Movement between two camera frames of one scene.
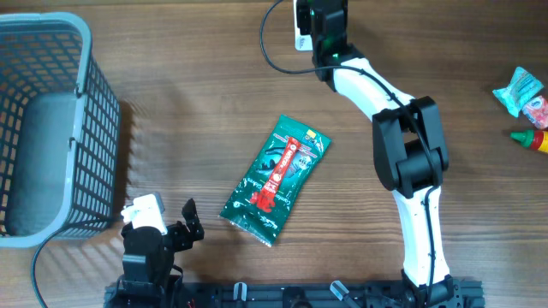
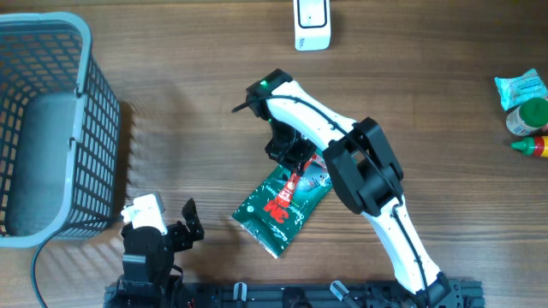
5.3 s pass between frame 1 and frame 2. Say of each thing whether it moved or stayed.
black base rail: stayed
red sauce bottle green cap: moved
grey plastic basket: stayed
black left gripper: stayed
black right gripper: moved
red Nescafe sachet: moved
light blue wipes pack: moved
